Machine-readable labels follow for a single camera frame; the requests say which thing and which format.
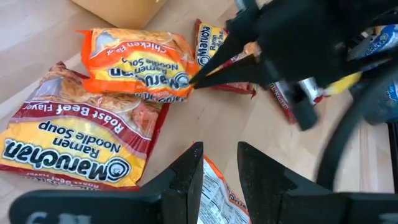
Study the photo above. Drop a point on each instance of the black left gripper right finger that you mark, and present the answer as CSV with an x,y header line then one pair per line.
x,y
261,186

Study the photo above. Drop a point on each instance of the yellow plastic bin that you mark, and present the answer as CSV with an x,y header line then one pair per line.
x,y
124,12

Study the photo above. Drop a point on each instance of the blue Maruchan ramen pack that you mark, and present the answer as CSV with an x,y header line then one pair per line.
x,y
384,40
388,102

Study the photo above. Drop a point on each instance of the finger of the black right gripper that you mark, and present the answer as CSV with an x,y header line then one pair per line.
x,y
242,73
239,34

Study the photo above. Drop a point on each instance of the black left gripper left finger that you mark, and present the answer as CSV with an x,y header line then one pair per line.
x,y
183,186

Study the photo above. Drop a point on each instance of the orange Maruchan ramen pack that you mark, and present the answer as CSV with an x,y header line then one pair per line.
x,y
133,62
217,199

